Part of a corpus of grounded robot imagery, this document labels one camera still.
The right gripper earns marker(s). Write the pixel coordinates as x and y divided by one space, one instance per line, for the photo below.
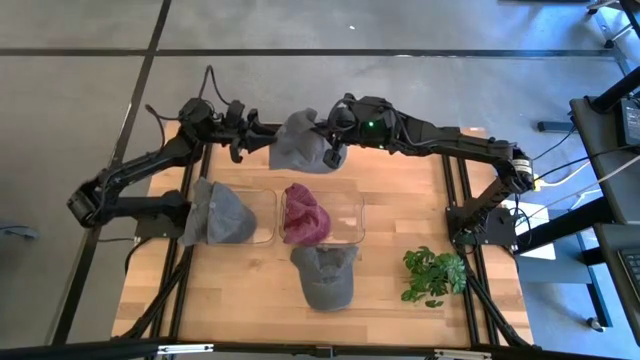
372 127

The grey baseball cap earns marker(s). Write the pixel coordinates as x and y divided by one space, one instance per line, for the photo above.
225 220
300 150
325 285

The office chair base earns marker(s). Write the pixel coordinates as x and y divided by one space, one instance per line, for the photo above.
612 35

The blue-grey floor object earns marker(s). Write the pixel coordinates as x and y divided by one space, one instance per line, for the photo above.
17 231

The black power adapter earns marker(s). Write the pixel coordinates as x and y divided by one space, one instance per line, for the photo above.
631 120

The black laptop keyboard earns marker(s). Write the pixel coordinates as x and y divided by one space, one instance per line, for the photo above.
632 270

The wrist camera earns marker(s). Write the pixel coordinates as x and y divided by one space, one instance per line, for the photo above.
236 112
342 112

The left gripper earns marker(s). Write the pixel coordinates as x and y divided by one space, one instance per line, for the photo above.
235 140

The green artificial plant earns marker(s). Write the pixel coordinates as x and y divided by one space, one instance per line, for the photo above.
435 272

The black desk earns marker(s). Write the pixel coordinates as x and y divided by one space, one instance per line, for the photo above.
615 280
600 165

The black caster wheel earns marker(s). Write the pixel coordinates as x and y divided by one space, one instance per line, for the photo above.
595 325

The yellow plug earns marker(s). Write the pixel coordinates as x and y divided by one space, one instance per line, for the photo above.
537 185

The black pole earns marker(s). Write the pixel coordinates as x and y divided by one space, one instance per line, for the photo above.
617 90

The maroon baseball cap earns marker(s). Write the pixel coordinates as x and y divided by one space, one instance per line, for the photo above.
305 220

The black desk crossbar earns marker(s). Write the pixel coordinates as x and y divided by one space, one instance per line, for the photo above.
565 225

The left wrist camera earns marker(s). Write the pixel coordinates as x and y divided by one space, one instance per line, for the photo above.
236 112

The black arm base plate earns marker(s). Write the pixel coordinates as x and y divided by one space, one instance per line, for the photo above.
500 230
160 230

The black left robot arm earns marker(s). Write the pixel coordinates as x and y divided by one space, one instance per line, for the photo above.
140 165

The silver metal bracket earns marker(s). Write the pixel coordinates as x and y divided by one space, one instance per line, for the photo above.
462 354
185 349

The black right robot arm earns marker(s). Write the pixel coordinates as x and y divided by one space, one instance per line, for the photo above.
450 142

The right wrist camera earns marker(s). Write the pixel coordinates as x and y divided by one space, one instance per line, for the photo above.
342 112

